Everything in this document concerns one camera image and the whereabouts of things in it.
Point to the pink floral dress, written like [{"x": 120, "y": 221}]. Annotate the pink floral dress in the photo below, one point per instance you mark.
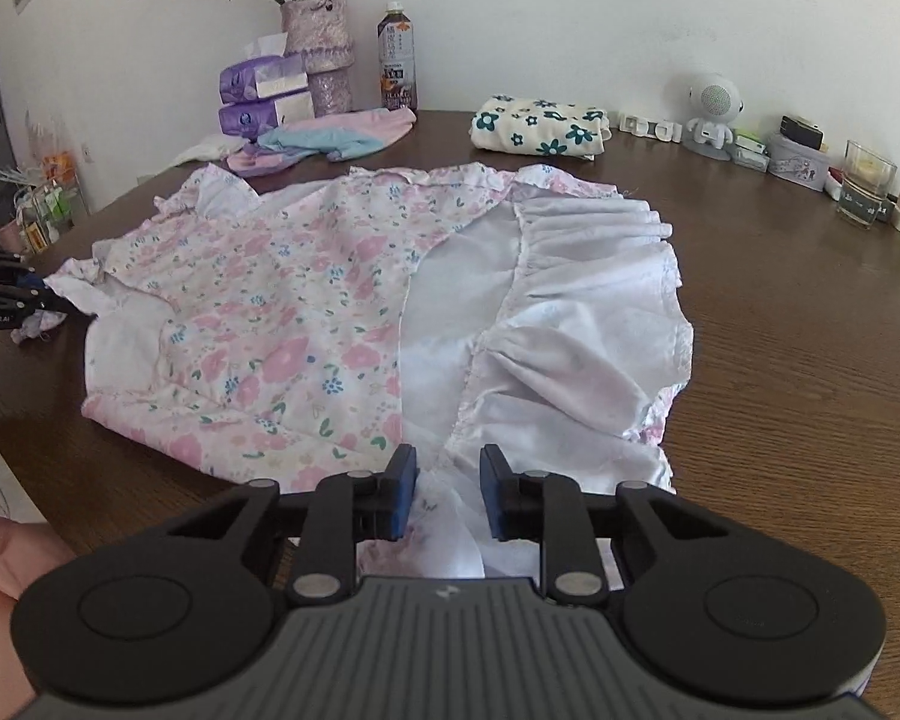
[{"x": 307, "y": 300}]

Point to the white wall socket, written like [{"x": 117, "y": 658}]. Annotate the white wall socket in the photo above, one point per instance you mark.
[{"x": 87, "y": 152}]

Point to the brown tea bottle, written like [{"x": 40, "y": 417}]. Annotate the brown tea bottle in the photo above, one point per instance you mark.
[{"x": 397, "y": 60}]

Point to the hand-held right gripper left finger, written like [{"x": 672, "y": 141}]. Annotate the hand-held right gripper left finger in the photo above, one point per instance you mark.
[{"x": 403, "y": 491}]

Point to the small green box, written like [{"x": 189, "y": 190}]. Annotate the small green box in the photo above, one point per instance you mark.
[{"x": 750, "y": 150}]

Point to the opened purple tissue pack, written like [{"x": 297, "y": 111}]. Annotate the opened purple tissue pack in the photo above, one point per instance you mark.
[{"x": 259, "y": 75}]

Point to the person's pink clothing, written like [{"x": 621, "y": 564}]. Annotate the person's pink clothing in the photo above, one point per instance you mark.
[{"x": 7, "y": 615}]

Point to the crumpled white tissue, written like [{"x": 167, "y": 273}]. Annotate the crumpled white tissue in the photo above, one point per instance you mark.
[{"x": 206, "y": 150}]

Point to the pastel pink blue garment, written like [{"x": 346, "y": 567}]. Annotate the pastel pink blue garment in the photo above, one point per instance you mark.
[{"x": 322, "y": 139}]

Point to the folded cream flower-print garment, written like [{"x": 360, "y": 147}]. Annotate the folded cream flower-print garment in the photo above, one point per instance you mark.
[{"x": 532, "y": 127}]

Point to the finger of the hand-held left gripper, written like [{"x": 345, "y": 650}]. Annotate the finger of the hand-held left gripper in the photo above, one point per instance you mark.
[
  {"x": 30, "y": 298},
  {"x": 7, "y": 268}
]

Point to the glass cup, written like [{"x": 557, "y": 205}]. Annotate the glass cup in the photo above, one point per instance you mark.
[{"x": 866, "y": 187}]

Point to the purple fuzzy vase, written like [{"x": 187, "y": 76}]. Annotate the purple fuzzy vase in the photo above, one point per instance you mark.
[{"x": 322, "y": 52}]

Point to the white hook strip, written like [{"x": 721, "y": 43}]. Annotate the white hook strip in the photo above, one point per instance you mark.
[{"x": 652, "y": 127}]

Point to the white robot figure speaker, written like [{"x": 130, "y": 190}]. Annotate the white robot figure speaker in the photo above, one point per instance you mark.
[{"x": 712, "y": 109}]

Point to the grey round tin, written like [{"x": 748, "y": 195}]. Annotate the grey round tin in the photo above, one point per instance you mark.
[{"x": 799, "y": 161}]

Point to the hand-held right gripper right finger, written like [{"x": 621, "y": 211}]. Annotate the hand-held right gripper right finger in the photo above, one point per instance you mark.
[{"x": 489, "y": 495}]

